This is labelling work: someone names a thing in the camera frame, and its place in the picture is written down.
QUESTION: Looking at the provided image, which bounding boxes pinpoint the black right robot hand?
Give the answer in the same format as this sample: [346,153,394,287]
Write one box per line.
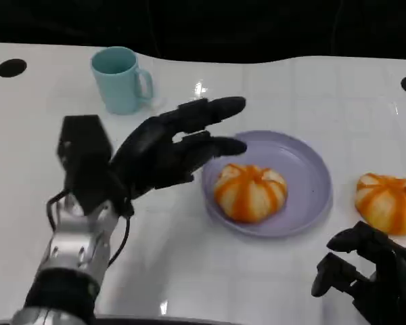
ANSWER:
[311,220,406,325]

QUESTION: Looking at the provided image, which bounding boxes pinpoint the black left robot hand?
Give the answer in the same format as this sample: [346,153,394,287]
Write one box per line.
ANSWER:
[108,96,248,200]

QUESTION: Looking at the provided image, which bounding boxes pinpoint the orange and white bread roll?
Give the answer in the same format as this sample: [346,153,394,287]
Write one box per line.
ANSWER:
[213,163,288,223]
[354,172,406,236]

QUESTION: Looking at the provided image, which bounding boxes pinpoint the pale green mug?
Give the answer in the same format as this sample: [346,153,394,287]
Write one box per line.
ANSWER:
[90,46,154,115]

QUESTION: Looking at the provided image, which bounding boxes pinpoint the lilac plate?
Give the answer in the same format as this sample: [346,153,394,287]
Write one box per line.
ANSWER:
[201,130,333,238]

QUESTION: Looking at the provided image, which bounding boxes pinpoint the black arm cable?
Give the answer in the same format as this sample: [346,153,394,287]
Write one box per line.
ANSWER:
[46,190,70,234]
[107,215,132,268]

